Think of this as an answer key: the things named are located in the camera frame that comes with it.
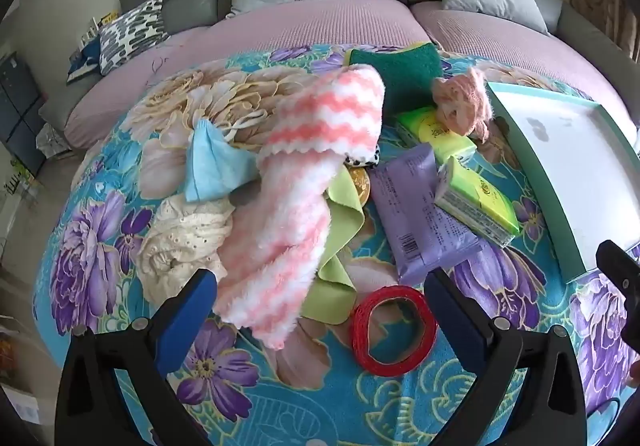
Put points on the light blue cloth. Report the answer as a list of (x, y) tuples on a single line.
[(210, 166)]

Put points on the pink fuzzy cloth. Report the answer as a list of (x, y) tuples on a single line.
[(455, 101)]

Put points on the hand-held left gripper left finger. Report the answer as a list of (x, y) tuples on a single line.
[(186, 321)]

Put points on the dark cabinet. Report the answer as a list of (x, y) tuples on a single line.
[(20, 101)]

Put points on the green tissue pack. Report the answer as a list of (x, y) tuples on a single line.
[(425, 128), (480, 201)]

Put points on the black white patterned pillow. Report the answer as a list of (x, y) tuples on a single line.
[(130, 31)]

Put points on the green yellow scouring sponge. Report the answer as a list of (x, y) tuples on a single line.
[(400, 66)]

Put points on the lime green cloth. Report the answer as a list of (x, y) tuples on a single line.
[(332, 296)]

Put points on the cream lace cloth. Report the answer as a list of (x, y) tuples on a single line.
[(185, 236)]

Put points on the yellow box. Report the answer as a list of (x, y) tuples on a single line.
[(107, 17)]

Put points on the pink white striped towel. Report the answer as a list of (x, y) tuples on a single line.
[(300, 151)]

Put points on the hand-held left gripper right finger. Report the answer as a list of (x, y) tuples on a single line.
[(454, 321)]

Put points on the white tray with teal rim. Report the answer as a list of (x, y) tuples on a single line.
[(565, 151)]

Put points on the black white spotted cloth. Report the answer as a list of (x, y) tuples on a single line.
[(367, 158)]

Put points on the pink bed cover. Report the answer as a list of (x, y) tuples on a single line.
[(300, 21)]

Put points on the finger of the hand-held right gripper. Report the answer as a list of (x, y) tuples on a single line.
[(625, 276)]

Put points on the floral printed blanket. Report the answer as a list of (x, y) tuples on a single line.
[(150, 126)]

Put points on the purple wet wipes pack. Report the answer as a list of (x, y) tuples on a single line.
[(410, 206)]

